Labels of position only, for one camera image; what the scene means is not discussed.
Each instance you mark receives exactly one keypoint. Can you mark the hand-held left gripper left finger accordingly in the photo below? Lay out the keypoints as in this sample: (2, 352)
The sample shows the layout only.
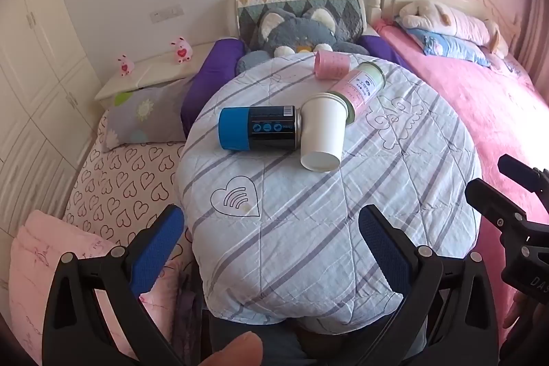
(155, 252)

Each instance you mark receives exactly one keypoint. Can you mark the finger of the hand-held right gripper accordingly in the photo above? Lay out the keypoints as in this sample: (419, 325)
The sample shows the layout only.
(525, 173)
(493, 200)

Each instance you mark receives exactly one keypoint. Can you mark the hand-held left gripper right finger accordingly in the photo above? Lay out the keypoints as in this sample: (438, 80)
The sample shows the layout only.
(386, 252)

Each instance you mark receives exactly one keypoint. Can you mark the white paper cup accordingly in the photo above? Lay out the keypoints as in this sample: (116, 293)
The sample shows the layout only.
(321, 125)

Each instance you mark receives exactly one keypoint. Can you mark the small pink cup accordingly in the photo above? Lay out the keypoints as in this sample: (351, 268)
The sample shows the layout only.
(331, 64)

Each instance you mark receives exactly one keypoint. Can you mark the person's left hand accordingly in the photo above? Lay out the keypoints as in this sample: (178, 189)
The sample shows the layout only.
(233, 351)

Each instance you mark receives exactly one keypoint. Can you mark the heart print bedsheet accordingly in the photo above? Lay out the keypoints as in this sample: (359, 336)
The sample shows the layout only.
(124, 181)

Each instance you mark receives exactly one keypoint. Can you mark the striped light blue quilt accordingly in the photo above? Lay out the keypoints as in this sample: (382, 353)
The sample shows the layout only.
(300, 228)

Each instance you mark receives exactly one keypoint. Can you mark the pink fleece blanket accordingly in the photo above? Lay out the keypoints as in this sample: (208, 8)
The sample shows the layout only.
(463, 108)

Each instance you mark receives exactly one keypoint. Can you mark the folded pink blanket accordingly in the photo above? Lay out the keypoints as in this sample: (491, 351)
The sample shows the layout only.
(38, 263)

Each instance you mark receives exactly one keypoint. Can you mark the pink curtain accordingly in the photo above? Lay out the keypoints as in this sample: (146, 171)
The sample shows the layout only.
(536, 35)

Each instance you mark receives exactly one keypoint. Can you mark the grey flower pillow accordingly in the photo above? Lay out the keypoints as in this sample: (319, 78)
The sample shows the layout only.
(146, 112)

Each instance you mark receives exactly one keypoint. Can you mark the dark grey cloth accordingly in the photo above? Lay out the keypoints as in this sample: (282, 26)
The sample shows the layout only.
(274, 342)

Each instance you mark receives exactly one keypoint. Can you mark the blue printed pillow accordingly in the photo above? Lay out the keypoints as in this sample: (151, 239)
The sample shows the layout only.
(450, 46)

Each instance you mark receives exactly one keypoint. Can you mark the blue and black can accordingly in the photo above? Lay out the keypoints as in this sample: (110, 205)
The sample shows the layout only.
(257, 128)

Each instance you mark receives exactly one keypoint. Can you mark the pink canister with green lid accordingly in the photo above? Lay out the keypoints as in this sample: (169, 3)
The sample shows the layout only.
(358, 87)

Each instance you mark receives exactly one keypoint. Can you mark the white plush animal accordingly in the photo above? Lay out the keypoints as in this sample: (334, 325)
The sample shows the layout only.
(446, 20)

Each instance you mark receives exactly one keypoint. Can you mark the white nightstand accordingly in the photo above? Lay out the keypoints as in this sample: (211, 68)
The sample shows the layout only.
(150, 72)

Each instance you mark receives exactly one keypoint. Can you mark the pink toy figurine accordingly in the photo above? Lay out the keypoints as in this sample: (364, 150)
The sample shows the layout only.
(125, 66)
(181, 50)

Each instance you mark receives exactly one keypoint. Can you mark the purple pillow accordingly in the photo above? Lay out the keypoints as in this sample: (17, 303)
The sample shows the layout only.
(379, 48)
(210, 70)

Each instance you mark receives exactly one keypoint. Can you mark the white wardrobe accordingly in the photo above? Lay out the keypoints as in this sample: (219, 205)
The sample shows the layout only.
(38, 70)

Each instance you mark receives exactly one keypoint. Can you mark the grey cat plush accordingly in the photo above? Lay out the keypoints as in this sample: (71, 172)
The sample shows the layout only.
(296, 31)

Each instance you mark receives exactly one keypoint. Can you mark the white wall switch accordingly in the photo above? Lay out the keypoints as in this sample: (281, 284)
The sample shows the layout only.
(166, 14)

